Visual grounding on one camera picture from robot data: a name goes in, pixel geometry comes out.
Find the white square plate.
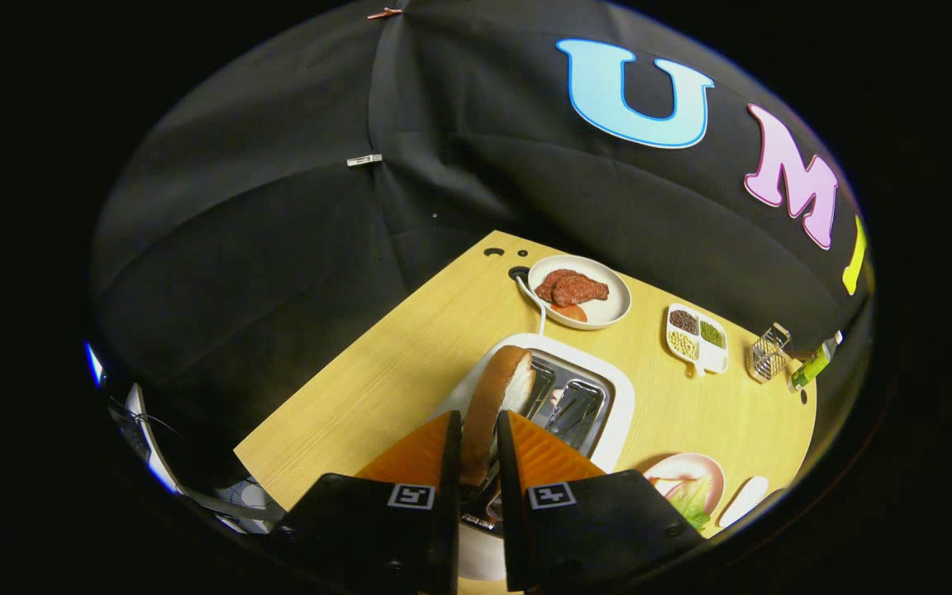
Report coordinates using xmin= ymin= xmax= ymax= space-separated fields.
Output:
xmin=717 ymin=475 xmax=771 ymax=528

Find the black backdrop cloth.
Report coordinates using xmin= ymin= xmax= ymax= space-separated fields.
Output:
xmin=88 ymin=0 xmax=873 ymax=497

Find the green lettuce leaf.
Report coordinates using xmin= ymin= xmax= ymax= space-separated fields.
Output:
xmin=664 ymin=478 xmax=712 ymax=531

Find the round grey-rimmed plate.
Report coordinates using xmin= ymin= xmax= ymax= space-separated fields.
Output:
xmin=527 ymin=255 xmax=632 ymax=331

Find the white toaster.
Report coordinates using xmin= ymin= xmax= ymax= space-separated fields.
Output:
xmin=431 ymin=333 xmax=635 ymax=582

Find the metal wire holder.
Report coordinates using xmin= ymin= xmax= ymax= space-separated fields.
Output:
xmin=747 ymin=322 xmax=793 ymax=383

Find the pink round plate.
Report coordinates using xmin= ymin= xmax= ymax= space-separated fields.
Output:
xmin=644 ymin=452 xmax=726 ymax=530

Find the brown steak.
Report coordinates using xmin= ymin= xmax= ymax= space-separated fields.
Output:
xmin=535 ymin=269 xmax=610 ymax=308

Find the white divided dish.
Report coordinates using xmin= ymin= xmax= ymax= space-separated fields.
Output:
xmin=665 ymin=302 xmax=730 ymax=378

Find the white toaster cable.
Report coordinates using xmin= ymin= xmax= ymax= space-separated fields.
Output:
xmin=514 ymin=275 xmax=548 ymax=336

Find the toasted bread slice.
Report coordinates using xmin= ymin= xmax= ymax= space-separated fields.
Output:
xmin=459 ymin=345 xmax=537 ymax=487

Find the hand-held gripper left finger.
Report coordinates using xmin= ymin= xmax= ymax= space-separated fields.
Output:
xmin=269 ymin=409 xmax=464 ymax=595

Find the green label bottle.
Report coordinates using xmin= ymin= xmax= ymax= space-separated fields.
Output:
xmin=788 ymin=331 xmax=843 ymax=393

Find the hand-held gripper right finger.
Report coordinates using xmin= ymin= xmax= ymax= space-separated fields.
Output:
xmin=496 ymin=409 xmax=705 ymax=593

